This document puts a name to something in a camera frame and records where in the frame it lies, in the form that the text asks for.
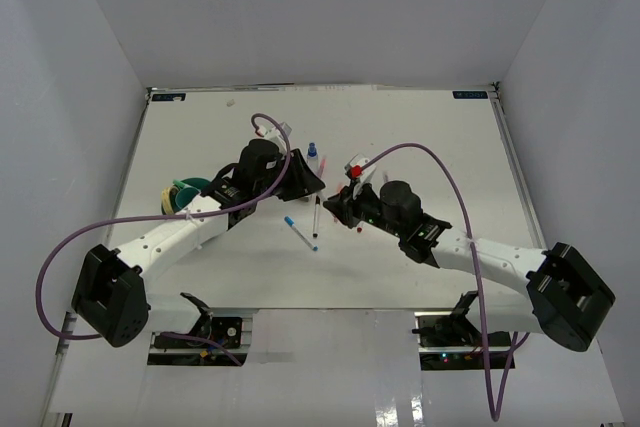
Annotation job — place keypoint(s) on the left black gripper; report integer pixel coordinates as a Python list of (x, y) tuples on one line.
[(304, 180)]

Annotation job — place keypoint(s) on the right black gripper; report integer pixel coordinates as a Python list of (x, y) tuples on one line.
[(344, 206)]

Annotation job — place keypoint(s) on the yellow masking tape roll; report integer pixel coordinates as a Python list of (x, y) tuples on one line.
[(168, 200)]

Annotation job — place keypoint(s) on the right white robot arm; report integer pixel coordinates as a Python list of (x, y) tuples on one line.
[(568, 299)]

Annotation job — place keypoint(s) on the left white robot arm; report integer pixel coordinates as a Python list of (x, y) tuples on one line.
[(112, 292)]

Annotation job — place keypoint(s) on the black cap marker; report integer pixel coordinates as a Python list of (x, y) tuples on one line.
[(316, 216)]

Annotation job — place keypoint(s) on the blue cap marker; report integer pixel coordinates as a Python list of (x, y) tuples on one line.
[(307, 241)]

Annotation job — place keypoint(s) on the blue cap spray bottle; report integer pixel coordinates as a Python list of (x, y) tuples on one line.
[(312, 157)]

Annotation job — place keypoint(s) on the pink translucent pen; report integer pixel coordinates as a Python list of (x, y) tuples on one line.
[(321, 167)]

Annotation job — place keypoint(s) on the teal round desk organizer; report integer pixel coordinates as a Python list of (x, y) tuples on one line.
[(187, 194)]

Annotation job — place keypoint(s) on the left blue corner label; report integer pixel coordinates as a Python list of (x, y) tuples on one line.
[(168, 97)]

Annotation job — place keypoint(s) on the blue corner label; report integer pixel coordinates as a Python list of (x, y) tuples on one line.
[(469, 94), (168, 97)]

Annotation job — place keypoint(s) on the right blue corner label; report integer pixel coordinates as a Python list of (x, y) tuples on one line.
[(469, 94)]

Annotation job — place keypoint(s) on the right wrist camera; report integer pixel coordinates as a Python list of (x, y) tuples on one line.
[(359, 170)]

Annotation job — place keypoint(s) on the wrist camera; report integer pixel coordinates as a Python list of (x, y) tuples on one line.
[(359, 170), (277, 135)]

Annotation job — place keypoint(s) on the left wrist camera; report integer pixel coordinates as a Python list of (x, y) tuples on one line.
[(277, 135)]

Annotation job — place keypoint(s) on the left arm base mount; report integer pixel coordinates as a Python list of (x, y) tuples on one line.
[(222, 343)]

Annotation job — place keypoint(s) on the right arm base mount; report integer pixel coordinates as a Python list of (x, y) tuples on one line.
[(447, 344)]

